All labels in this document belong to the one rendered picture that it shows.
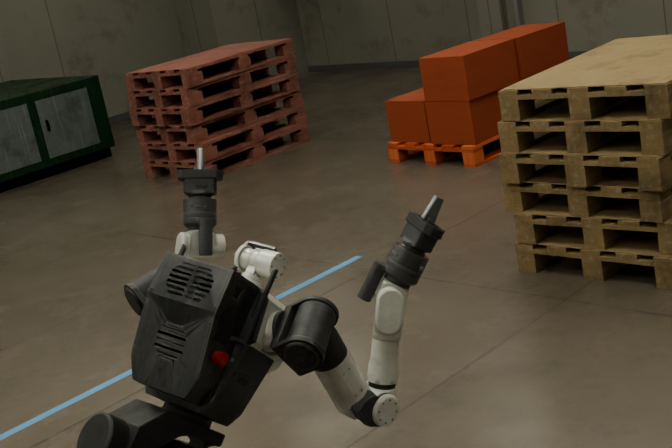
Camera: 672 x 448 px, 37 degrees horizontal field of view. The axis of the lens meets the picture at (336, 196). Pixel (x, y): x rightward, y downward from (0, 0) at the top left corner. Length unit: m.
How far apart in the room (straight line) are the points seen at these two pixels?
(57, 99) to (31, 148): 0.54
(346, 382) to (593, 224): 2.52
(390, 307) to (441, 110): 4.84
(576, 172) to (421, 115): 2.84
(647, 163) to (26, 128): 6.68
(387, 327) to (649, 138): 2.28
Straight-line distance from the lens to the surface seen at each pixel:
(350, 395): 2.30
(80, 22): 12.46
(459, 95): 6.93
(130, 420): 2.22
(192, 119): 8.10
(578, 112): 4.50
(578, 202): 4.63
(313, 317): 2.19
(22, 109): 9.77
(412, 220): 2.32
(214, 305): 2.14
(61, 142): 9.96
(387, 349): 2.35
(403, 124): 7.39
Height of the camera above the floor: 1.72
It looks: 15 degrees down
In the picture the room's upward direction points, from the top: 11 degrees counter-clockwise
